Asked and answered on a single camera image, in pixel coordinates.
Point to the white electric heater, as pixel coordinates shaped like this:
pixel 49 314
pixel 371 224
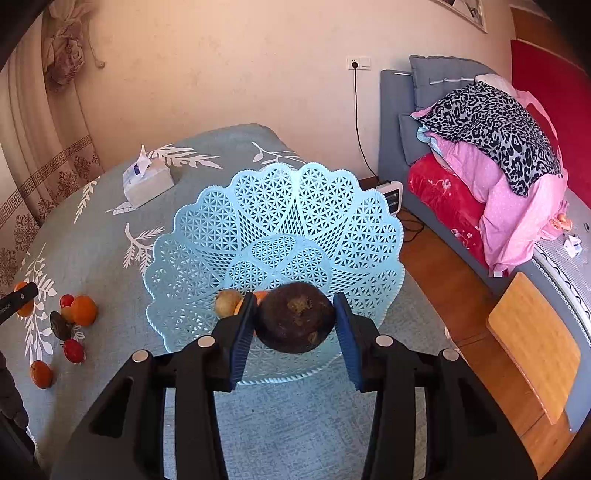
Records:
pixel 390 196

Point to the leopard print blanket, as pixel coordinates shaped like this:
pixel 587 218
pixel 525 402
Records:
pixel 498 129

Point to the white tissue box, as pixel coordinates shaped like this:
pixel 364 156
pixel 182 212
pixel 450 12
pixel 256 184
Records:
pixel 147 184

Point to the light blue lattice plastic basket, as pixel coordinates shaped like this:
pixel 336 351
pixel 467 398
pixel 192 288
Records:
pixel 277 207

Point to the red padded panel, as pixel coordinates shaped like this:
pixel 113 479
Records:
pixel 554 78

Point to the grey pillow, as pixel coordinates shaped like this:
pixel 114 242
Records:
pixel 411 138

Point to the floral curtain tieback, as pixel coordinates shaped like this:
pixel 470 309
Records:
pixel 64 50

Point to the red floral blanket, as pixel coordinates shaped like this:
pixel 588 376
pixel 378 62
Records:
pixel 438 194

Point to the light blue cloth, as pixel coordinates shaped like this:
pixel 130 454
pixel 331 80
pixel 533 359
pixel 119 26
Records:
pixel 424 136

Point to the small orange toy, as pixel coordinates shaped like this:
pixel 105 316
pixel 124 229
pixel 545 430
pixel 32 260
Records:
pixel 562 223

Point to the dark brown avocado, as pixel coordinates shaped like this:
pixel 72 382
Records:
pixel 295 318
pixel 60 326

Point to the teal leaf-print tablecloth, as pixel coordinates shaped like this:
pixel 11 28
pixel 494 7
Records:
pixel 92 230

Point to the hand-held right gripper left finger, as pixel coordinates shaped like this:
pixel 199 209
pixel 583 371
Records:
pixel 242 341

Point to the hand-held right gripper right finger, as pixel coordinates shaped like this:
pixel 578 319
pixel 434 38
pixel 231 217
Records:
pixel 348 341

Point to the grey upholstered bed frame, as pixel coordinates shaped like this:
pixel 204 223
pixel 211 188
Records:
pixel 392 115

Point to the person's dark jacket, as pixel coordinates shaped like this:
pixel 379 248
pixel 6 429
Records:
pixel 11 397

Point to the white pillow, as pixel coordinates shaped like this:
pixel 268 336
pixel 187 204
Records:
pixel 496 83

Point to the framed wall picture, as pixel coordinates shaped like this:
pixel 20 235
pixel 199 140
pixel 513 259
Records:
pixel 466 11

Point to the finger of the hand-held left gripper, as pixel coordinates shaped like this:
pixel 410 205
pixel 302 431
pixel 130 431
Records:
pixel 16 302

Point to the grey quilted cushion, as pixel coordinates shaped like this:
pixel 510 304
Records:
pixel 438 71

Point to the small white packet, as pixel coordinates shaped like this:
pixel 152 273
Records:
pixel 573 245

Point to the small red fruit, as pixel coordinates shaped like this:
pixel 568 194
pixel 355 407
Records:
pixel 73 351
pixel 67 300

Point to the grey knit mat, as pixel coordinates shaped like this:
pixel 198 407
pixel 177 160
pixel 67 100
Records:
pixel 568 286

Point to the beige patterned curtain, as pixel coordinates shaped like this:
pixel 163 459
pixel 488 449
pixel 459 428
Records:
pixel 46 138

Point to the pink dotted quilt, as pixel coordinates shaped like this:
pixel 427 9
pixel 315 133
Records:
pixel 512 217

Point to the white wall socket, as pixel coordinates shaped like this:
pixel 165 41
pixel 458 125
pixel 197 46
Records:
pixel 359 62

